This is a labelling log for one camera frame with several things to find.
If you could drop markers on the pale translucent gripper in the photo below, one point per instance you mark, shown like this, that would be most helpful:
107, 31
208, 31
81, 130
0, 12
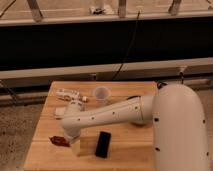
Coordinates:
76, 147

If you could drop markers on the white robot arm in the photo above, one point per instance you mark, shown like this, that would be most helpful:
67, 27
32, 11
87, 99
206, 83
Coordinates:
179, 126

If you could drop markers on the green ceramic bowl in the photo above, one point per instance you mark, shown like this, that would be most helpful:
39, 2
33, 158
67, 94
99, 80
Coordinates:
132, 97

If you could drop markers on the black rectangular phone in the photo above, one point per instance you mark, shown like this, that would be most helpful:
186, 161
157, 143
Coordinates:
103, 144

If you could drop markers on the small device on shelf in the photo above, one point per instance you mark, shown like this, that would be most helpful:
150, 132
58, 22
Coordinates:
97, 10

